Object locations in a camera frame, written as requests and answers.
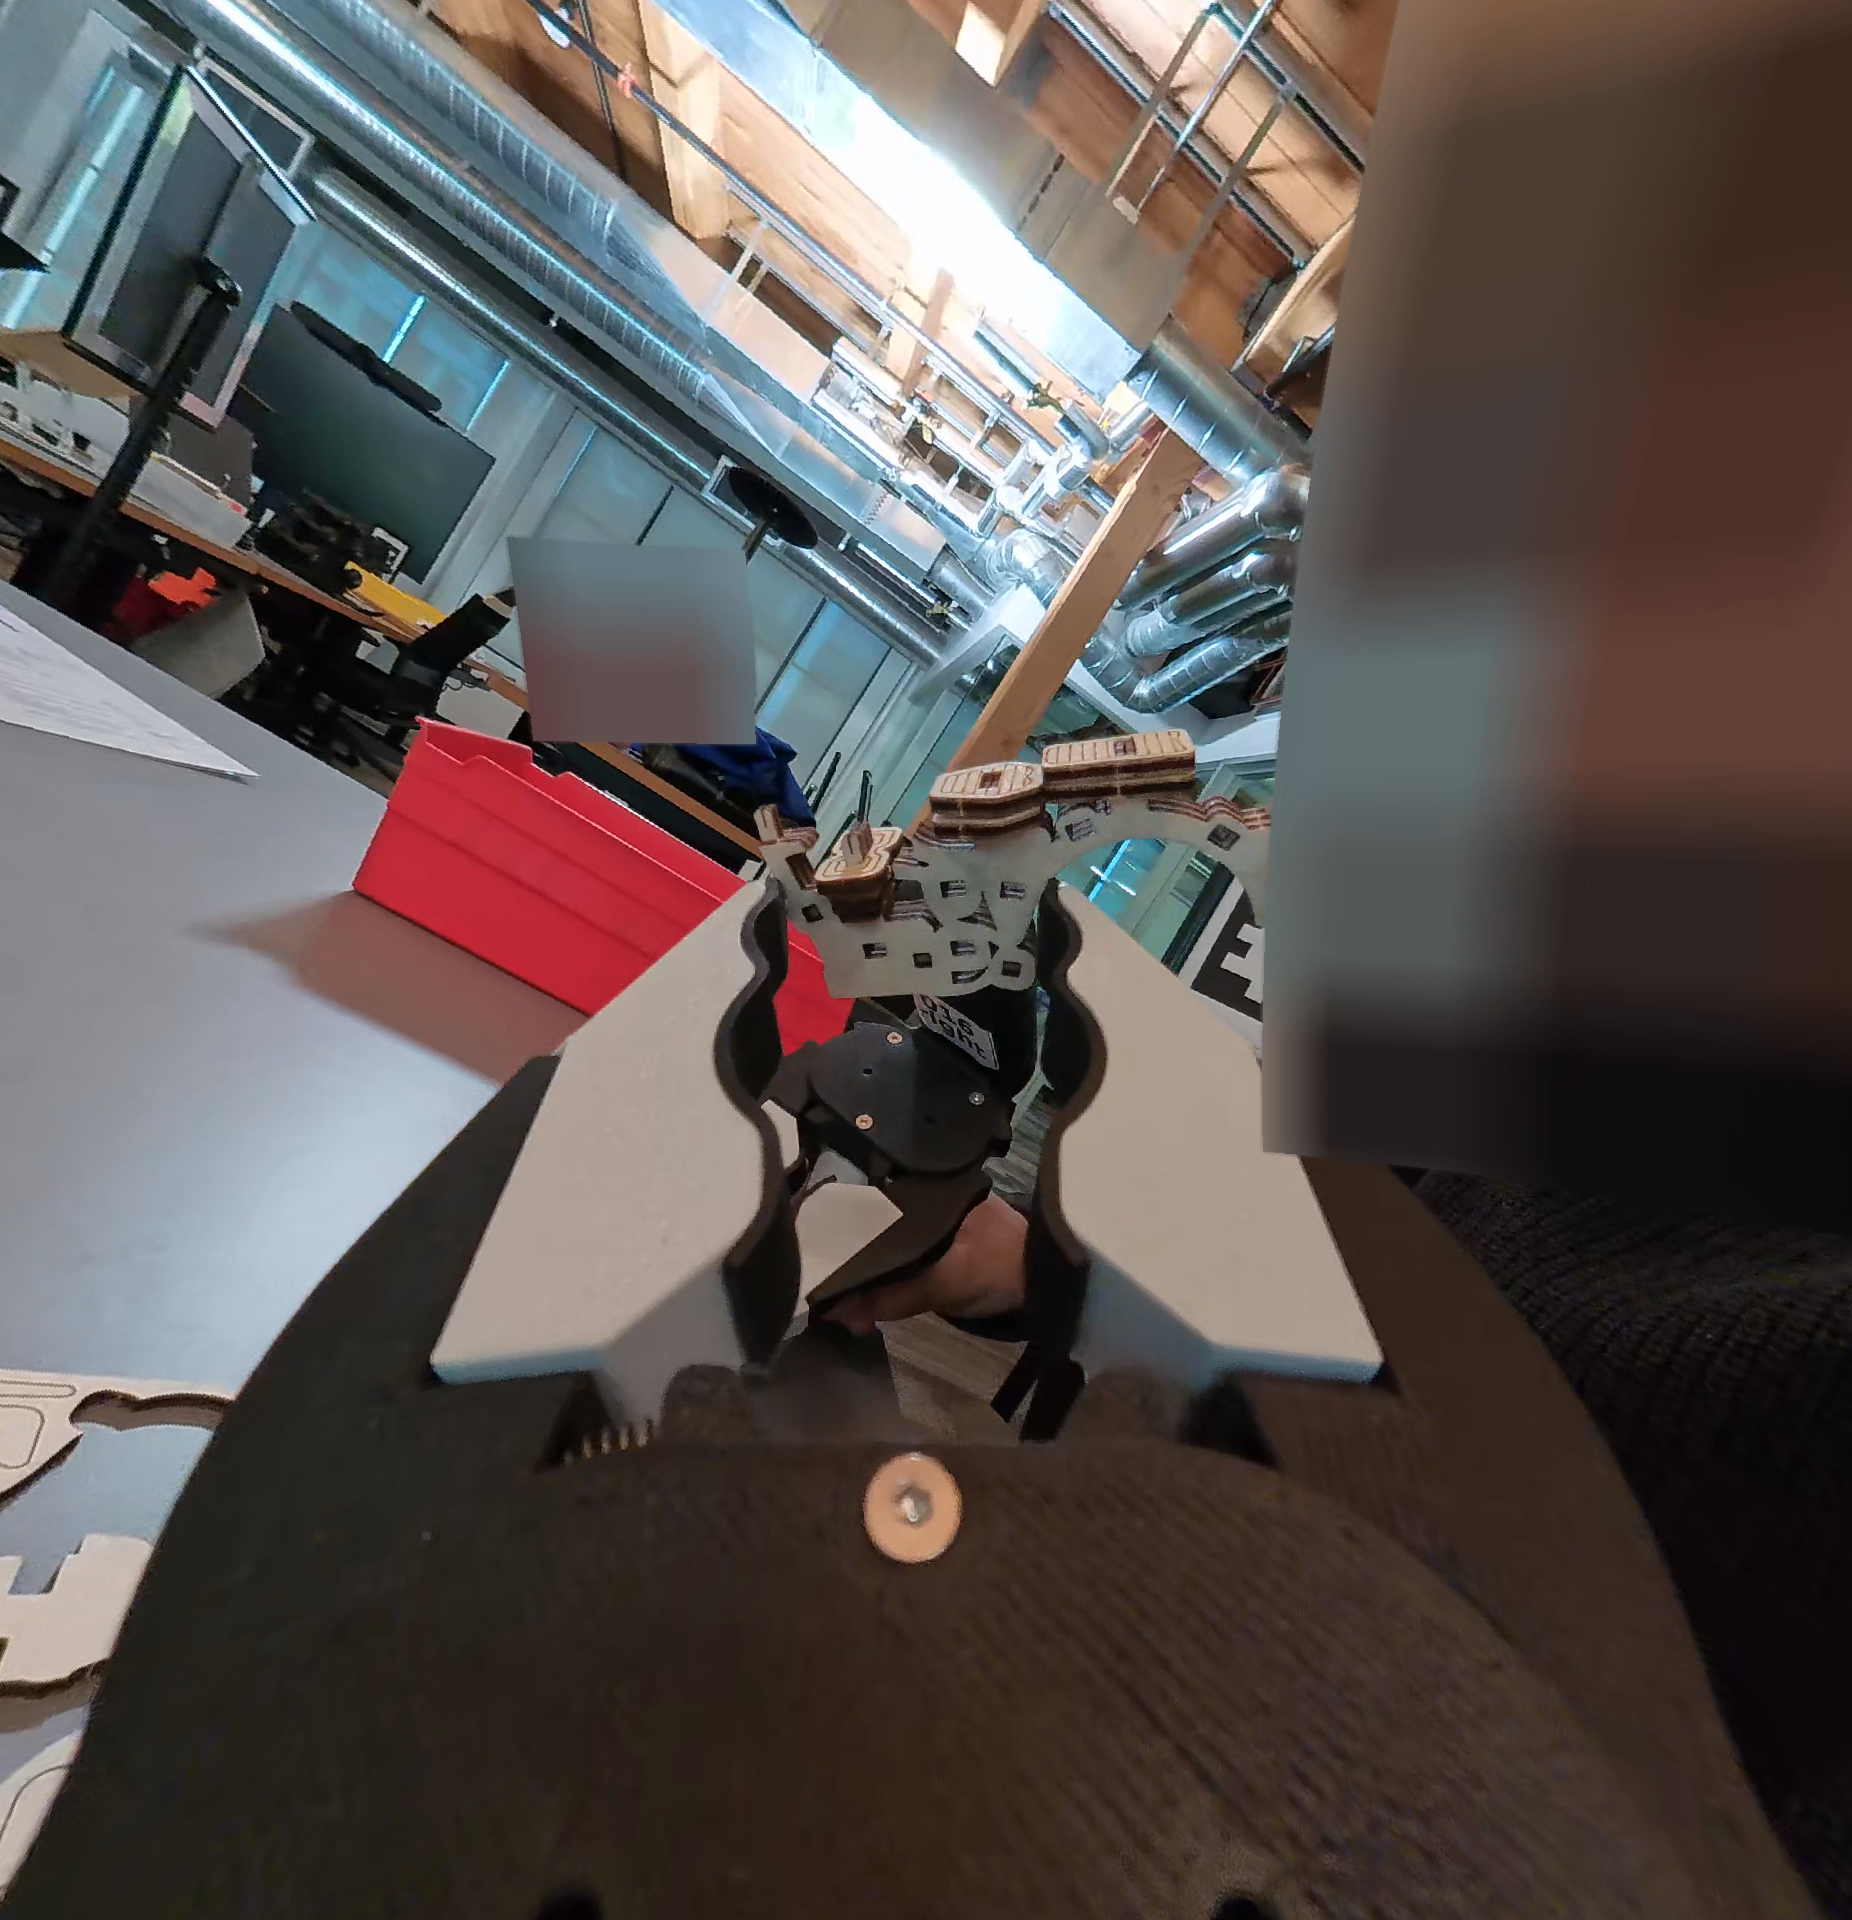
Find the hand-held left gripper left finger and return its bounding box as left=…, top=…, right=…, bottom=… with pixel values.
left=429, top=882, right=806, bottom=1420

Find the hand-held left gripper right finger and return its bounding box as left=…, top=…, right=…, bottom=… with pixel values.
left=1027, top=884, right=1386, bottom=1399

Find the wooden puzzle model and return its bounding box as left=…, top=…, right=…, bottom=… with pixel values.
left=755, top=726, right=1276, bottom=1005

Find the person's right hand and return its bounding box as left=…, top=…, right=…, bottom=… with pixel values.
left=831, top=1200, right=1035, bottom=1341

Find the black and white marker sign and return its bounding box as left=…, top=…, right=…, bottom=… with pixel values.
left=1179, top=874, right=1274, bottom=1026

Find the red plastic bin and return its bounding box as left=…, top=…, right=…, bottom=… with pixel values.
left=352, top=721, right=856, bottom=1056

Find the slanted wooden beam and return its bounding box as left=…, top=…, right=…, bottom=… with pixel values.
left=910, top=427, right=1215, bottom=834

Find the black office chair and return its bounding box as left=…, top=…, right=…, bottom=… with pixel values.
left=368, top=592, right=525, bottom=752

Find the white printed paper sheet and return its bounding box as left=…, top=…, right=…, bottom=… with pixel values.
left=0, top=577, right=257, bottom=782

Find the wooden puzzle sheet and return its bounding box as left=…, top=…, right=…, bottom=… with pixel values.
left=0, top=1368, right=238, bottom=1914

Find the black computer monitor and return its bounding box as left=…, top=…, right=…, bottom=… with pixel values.
left=240, top=301, right=498, bottom=607

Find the silver-backed computer monitor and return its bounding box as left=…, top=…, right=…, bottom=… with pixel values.
left=62, top=60, right=316, bottom=430

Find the long silver ventilation duct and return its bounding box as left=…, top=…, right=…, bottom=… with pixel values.
left=159, top=0, right=966, bottom=671

